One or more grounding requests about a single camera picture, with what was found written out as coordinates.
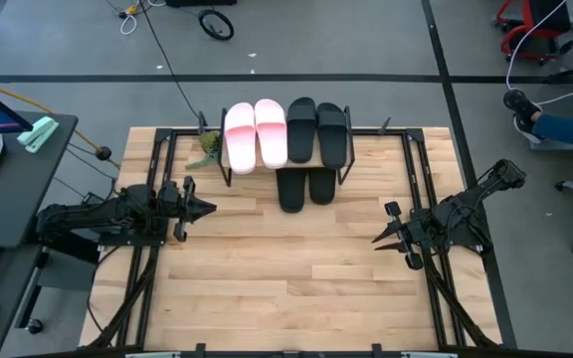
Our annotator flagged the long white cable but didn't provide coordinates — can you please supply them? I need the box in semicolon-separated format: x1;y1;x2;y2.
505;0;573;106

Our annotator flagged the person's black shoe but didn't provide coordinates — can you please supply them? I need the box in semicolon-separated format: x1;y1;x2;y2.
502;88;542;145

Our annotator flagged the short white cable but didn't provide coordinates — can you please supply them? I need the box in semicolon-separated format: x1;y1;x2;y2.
119;4;139;36

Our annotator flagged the mint green stapler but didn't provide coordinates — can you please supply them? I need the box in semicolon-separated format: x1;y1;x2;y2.
16;115;60;154

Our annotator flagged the pink slide sandal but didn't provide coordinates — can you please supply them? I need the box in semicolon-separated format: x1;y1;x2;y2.
254;97;288;170
223;101;258;176

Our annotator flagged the black cable bundle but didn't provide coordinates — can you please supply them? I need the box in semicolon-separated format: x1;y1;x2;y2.
85;246;161;349
419;256;501;348

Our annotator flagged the coiled black cable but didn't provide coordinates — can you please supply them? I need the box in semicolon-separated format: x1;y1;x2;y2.
197;8;235;42

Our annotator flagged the yellow cable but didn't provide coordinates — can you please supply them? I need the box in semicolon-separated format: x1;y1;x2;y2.
0;74;121;169

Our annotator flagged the black slide sandal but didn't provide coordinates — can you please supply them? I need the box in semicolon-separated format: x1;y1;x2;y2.
286;96;318;164
275;167;308;215
307;167;338;206
315;101;349;171

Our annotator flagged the black metal table frame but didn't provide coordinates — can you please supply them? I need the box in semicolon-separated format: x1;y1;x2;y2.
116;126;467;350

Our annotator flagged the long black floor cable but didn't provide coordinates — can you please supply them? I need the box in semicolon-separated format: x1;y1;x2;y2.
139;0;203;120

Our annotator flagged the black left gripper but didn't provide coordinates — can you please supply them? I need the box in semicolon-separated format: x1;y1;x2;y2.
159;176;219;244

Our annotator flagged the wooden shelf black metal frame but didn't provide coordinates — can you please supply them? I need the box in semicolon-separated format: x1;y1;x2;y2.
218;104;356;188

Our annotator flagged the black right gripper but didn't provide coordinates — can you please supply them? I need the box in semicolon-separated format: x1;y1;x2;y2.
371;200;441;272

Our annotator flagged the red and black chair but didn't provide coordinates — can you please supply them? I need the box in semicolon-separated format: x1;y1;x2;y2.
489;0;573;65

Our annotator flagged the small green plant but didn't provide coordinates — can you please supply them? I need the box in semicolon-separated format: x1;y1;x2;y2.
185;129;222;171

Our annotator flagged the dark grey desk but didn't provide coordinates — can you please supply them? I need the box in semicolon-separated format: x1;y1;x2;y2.
0;111;79;249

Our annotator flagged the person's leg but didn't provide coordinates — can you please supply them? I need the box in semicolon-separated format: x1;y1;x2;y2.
530;112;573;160

